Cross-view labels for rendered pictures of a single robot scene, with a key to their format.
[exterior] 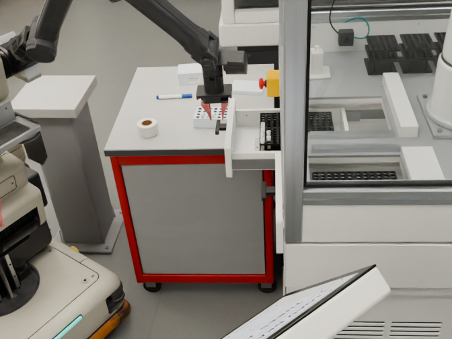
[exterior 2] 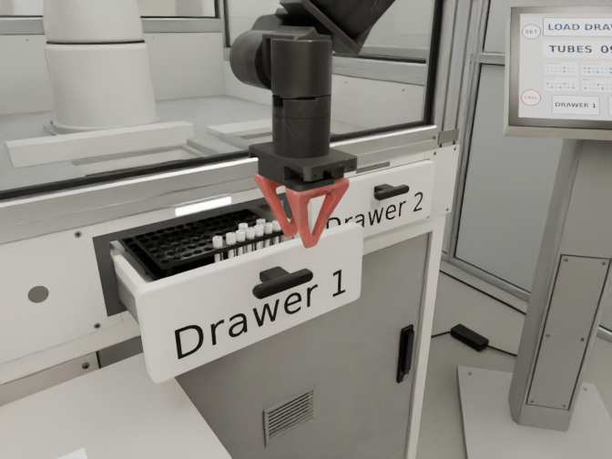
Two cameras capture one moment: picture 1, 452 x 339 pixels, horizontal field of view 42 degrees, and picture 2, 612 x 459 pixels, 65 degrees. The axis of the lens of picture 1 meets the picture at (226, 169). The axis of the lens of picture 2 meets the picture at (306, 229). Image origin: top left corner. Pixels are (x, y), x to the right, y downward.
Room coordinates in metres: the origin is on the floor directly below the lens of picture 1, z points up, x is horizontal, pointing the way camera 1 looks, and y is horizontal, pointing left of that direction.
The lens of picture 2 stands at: (1.80, 0.37, 1.17)
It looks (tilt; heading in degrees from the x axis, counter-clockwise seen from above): 23 degrees down; 227
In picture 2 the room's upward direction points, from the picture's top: straight up
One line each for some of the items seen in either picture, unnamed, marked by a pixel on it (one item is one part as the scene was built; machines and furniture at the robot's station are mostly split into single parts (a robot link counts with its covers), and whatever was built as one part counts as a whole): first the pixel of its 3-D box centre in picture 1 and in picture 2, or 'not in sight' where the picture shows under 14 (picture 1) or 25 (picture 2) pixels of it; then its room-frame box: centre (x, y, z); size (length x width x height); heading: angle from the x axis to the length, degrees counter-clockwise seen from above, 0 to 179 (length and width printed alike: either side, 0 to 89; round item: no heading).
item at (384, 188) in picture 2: (268, 190); (387, 190); (1.18, -0.11, 0.91); 0.07 x 0.04 x 0.01; 174
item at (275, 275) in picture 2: (221, 126); (277, 279); (1.51, 0.00, 0.91); 0.07 x 0.04 x 0.01; 174
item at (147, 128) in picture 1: (147, 127); not in sight; (1.74, 0.26, 0.78); 0.07 x 0.07 x 0.04
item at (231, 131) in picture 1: (231, 135); (265, 293); (1.51, -0.02, 0.87); 0.29 x 0.02 x 0.11; 174
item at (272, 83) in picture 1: (272, 83); not in sight; (1.82, -0.19, 0.88); 0.07 x 0.05 x 0.07; 174
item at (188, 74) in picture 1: (194, 73); not in sight; (2.12, 0.10, 0.79); 0.13 x 0.09 x 0.05; 89
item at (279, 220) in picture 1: (278, 200); (374, 203); (1.18, -0.13, 0.87); 0.29 x 0.02 x 0.11; 174
